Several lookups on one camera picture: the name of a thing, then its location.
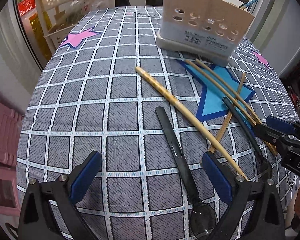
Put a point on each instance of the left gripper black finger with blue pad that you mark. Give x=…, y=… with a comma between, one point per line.
x=280, y=125
x=271, y=135
x=83, y=173
x=266, y=219

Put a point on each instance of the black handled clear spoon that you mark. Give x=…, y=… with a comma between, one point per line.
x=263, y=162
x=203, y=217

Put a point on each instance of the thin brown chopstick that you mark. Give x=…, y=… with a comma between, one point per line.
x=229, y=114

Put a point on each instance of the thick bamboo chopstick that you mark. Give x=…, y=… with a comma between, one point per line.
x=189, y=116

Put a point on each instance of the blue patterned chopstick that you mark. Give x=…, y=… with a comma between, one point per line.
x=247, y=4

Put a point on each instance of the pink plastic stool stack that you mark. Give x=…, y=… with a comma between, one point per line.
x=9, y=138

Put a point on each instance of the beige plastic utensil holder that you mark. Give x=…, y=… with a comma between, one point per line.
x=209, y=28

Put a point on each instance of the grey checked star tablecloth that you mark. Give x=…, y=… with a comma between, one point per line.
x=88, y=98

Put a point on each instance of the red plastic basket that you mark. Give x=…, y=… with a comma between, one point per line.
x=26, y=6

